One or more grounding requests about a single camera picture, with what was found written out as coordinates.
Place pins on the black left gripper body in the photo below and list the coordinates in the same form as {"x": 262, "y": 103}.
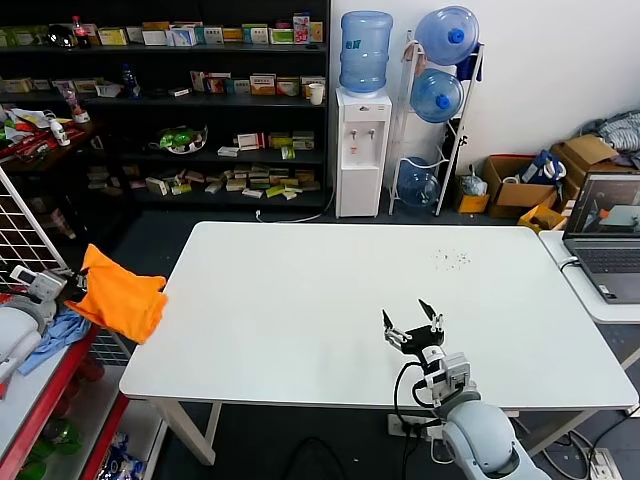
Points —
{"x": 76, "y": 287}

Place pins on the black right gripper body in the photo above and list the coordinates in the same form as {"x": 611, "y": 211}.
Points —
{"x": 422, "y": 340}

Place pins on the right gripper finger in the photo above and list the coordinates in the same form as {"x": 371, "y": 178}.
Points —
{"x": 395, "y": 334}
{"x": 431, "y": 314}

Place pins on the orange t-shirt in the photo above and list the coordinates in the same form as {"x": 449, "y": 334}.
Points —
{"x": 120, "y": 300}

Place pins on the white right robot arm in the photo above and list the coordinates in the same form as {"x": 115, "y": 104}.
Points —
{"x": 480, "y": 435}

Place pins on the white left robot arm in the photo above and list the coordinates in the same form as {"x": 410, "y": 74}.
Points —
{"x": 20, "y": 335}

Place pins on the grey striped clothes pile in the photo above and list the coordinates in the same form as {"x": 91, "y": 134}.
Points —
{"x": 617, "y": 132}

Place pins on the light blue crumpled cloth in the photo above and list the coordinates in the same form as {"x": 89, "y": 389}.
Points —
{"x": 60, "y": 332}

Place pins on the white power strip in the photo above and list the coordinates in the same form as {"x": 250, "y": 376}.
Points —
{"x": 422, "y": 424}

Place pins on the dark wooden table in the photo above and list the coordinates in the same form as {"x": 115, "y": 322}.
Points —
{"x": 100, "y": 200}

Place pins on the small yellow cardboard box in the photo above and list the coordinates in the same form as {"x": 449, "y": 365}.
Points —
{"x": 472, "y": 204}

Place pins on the red framed shelf cart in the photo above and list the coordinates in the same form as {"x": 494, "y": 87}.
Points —
{"x": 25, "y": 405}

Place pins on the clear plastic bag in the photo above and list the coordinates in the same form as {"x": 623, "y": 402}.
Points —
{"x": 472, "y": 185}

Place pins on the open brown cardboard box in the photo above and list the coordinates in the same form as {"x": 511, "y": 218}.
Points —
{"x": 520, "y": 200}

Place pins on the flat yellow cardboard box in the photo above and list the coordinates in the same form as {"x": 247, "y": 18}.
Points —
{"x": 542, "y": 217}

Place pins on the green plastic bottle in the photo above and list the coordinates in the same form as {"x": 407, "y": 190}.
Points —
{"x": 60, "y": 435}

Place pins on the white jug rack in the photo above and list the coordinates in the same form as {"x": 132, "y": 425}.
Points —
{"x": 450, "y": 165}

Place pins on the white plastic bottle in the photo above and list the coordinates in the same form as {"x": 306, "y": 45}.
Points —
{"x": 61, "y": 135}

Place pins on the white water dispenser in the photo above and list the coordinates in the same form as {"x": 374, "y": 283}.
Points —
{"x": 357, "y": 175}

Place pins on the white side table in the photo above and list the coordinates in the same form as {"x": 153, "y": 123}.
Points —
{"x": 595, "y": 312}

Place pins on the blue white snack package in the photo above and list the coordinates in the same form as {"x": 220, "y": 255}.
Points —
{"x": 120, "y": 457}

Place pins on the bowl with green packets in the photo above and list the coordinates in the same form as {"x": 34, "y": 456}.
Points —
{"x": 177, "y": 140}

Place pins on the pink labelled bottle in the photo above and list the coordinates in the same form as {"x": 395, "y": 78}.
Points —
{"x": 76, "y": 107}

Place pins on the grey laptop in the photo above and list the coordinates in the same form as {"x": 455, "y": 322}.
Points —
{"x": 605, "y": 260}

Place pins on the blue white bag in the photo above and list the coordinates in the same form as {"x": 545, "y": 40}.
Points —
{"x": 542, "y": 167}

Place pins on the blue plastic bottle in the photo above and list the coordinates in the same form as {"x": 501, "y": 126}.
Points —
{"x": 130, "y": 82}

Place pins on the grey floor power strip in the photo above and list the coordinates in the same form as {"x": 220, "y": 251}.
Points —
{"x": 604, "y": 465}

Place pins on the small flat white box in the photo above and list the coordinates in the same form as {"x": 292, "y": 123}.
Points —
{"x": 178, "y": 92}

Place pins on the large brown cardboard box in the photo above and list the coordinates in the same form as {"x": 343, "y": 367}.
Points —
{"x": 585, "y": 150}

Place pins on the red white medicine box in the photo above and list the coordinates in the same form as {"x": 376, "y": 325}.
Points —
{"x": 218, "y": 85}
{"x": 250, "y": 141}

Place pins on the white paper cup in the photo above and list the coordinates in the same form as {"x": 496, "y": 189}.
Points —
{"x": 315, "y": 95}

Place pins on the dark blue hanging cloth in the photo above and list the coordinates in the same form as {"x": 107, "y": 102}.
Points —
{"x": 467, "y": 67}

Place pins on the shiny black helmet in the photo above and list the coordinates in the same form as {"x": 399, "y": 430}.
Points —
{"x": 61, "y": 37}

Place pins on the cola bottle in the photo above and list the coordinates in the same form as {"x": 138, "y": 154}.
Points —
{"x": 81, "y": 35}

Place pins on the yellow white medicine box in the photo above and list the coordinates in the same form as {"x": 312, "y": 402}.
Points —
{"x": 112, "y": 37}

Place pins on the blue water jug with label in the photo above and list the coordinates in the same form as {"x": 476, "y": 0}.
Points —
{"x": 365, "y": 55}

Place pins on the black shelving unit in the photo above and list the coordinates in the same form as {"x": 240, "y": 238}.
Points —
{"x": 200, "y": 48}

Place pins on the blue white medicine box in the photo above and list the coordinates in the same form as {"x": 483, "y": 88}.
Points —
{"x": 181, "y": 37}

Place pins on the orange white medicine box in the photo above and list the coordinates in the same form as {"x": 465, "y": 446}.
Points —
{"x": 262, "y": 86}

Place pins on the green white medicine box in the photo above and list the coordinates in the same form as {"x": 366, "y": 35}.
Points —
{"x": 255, "y": 35}

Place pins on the tall pink box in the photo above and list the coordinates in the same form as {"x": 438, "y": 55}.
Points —
{"x": 301, "y": 30}

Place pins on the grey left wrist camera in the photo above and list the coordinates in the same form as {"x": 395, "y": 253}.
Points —
{"x": 42, "y": 285}

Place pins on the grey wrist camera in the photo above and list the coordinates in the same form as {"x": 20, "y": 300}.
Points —
{"x": 452, "y": 375}
{"x": 42, "y": 285}

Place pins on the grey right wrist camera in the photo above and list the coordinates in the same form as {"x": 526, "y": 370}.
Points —
{"x": 452, "y": 375}

